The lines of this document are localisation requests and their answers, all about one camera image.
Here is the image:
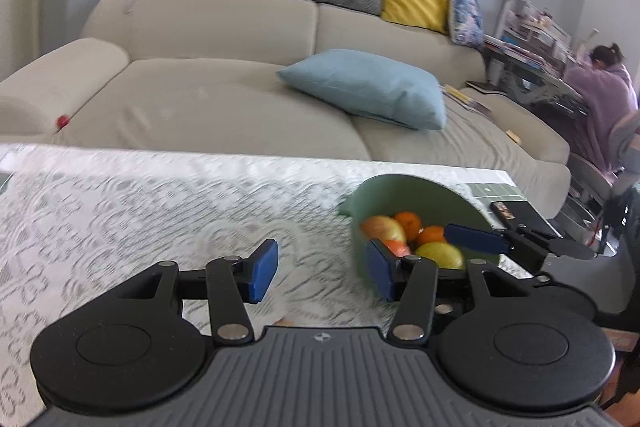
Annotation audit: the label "blue patterned pillow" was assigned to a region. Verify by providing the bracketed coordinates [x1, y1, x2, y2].
[447, 0, 486, 48]

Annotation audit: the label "light blue pillow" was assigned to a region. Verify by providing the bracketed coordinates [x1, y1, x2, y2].
[276, 49, 447, 130]

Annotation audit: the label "grey desk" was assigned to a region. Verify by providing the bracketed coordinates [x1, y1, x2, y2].
[482, 34, 591, 118]

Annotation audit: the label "white lace tablecloth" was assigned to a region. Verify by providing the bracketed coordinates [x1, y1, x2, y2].
[0, 144, 521, 427]

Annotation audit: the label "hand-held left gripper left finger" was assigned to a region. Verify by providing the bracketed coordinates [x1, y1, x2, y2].
[107, 238, 279, 345]

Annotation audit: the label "pile of mandarins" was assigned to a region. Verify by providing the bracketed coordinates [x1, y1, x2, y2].
[382, 212, 447, 258]

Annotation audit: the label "books with yellow cover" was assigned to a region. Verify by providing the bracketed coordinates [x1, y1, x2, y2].
[440, 84, 493, 115]

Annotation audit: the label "yellow red apple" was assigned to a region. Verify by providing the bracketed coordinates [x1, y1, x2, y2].
[361, 216, 407, 244]

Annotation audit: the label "black book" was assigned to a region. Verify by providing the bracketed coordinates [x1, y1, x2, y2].
[466, 79, 506, 95]

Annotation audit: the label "black notebook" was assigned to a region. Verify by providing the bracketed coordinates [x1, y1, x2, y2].
[490, 201, 563, 240]

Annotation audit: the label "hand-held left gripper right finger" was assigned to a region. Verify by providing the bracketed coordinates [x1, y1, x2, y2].
[365, 238, 543, 345]

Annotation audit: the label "green bowl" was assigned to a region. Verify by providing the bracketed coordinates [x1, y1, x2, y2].
[339, 174, 501, 303]

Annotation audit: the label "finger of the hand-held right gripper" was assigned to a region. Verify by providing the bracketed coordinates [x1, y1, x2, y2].
[434, 282, 473, 315]
[444, 223, 561, 258]

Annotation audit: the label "yellow lemon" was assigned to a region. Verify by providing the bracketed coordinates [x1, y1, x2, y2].
[416, 241, 465, 270]

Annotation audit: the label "beige sofa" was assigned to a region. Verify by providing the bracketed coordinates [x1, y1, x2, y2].
[0, 0, 573, 218]

